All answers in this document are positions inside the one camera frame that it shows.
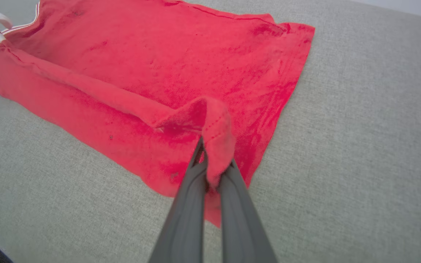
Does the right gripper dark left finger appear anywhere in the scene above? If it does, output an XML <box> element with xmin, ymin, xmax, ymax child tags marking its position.
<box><xmin>148</xmin><ymin>137</ymin><xmax>208</xmax><ymax>263</ymax></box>

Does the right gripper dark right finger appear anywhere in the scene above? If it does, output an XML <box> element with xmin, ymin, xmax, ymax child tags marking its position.
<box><xmin>218</xmin><ymin>159</ymin><xmax>278</xmax><ymax>263</ymax></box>

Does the red and white basketball jersey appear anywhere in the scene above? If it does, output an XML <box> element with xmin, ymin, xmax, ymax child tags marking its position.
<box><xmin>0</xmin><ymin>0</ymin><xmax>315</xmax><ymax>228</ymax></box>

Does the grey fabric sofa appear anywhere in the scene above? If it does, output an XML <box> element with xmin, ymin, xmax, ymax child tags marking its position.
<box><xmin>0</xmin><ymin>0</ymin><xmax>421</xmax><ymax>263</ymax></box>

